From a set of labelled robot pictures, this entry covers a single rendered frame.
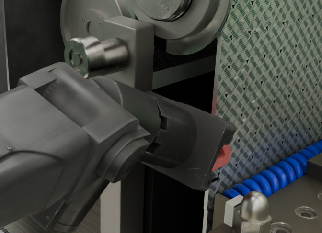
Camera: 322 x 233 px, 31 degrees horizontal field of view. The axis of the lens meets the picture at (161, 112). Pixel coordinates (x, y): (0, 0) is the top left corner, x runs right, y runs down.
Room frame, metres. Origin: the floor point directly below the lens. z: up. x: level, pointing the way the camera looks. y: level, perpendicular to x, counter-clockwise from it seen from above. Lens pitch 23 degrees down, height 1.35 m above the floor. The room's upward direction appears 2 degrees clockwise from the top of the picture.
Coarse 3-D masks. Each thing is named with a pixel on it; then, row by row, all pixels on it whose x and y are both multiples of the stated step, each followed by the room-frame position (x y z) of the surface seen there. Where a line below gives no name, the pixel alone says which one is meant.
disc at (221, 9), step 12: (216, 0) 0.52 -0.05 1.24; (228, 0) 0.51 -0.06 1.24; (132, 12) 0.60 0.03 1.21; (216, 12) 0.52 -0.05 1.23; (228, 12) 0.51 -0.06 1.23; (204, 24) 0.53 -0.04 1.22; (216, 24) 0.52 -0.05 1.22; (156, 36) 0.57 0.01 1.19; (192, 36) 0.54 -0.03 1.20; (204, 36) 0.53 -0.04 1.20; (216, 36) 0.52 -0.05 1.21; (168, 48) 0.56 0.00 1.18; (180, 48) 0.55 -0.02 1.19; (192, 48) 0.54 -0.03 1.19
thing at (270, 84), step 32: (256, 32) 0.56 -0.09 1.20; (288, 32) 0.60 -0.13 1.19; (320, 32) 0.65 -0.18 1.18; (224, 64) 0.52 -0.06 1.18; (256, 64) 0.56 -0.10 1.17; (288, 64) 0.61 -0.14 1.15; (320, 64) 0.66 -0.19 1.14; (224, 96) 0.53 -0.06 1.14; (256, 96) 0.57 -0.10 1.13; (288, 96) 0.61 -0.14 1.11; (320, 96) 0.67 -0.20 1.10; (256, 128) 0.57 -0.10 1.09; (288, 128) 0.62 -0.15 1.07; (320, 128) 0.68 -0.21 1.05; (256, 160) 0.58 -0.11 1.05
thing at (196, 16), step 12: (132, 0) 0.58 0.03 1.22; (204, 0) 0.52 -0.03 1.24; (192, 12) 0.53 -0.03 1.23; (204, 12) 0.52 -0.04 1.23; (156, 24) 0.56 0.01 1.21; (168, 24) 0.55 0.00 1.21; (180, 24) 0.54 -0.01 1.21; (192, 24) 0.53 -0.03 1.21; (168, 36) 0.55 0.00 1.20; (180, 36) 0.54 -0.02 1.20
